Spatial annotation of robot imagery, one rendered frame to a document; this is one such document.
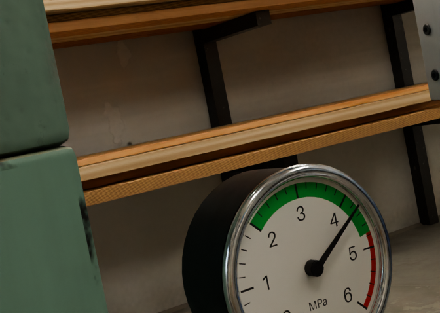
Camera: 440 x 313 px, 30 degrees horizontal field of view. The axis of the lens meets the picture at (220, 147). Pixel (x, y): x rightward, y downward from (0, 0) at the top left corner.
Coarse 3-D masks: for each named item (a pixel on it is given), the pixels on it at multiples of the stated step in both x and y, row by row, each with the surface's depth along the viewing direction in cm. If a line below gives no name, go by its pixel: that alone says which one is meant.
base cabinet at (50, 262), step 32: (0, 160) 26; (32, 160) 27; (64, 160) 27; (0, 192) 26; (32, 192) 27; (64, 192) 27; (0, 224) 26; (32, 224) 27; (64, 224) 27; (0, 256) 26; (32, 256) 27; (64, 256) 27; (96, 256) 28; (0, 288) 26; (32, 288) 27; (64, 288) 27; (96, 288) 28
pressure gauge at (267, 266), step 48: (240, 192) 24; (288, 192) 24; (336, 192) 25; (192, 240) 25; (240, 240) 23; (288, 240) 24; (384, 240) 26; (192, 288) 25; (240, 288) 23; (288, 288) 24; (336, 288) 25; (384, 288) 26
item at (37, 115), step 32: (0, 0) 27; (32, 0) 27; (0, 32) 26; (32, 32) 27; (0, 64) 26; (32, 64) 27; (0, 96) 26; (32, 96) 27; (0, 128) 26; (32, 128) 27; (64, 128) 28
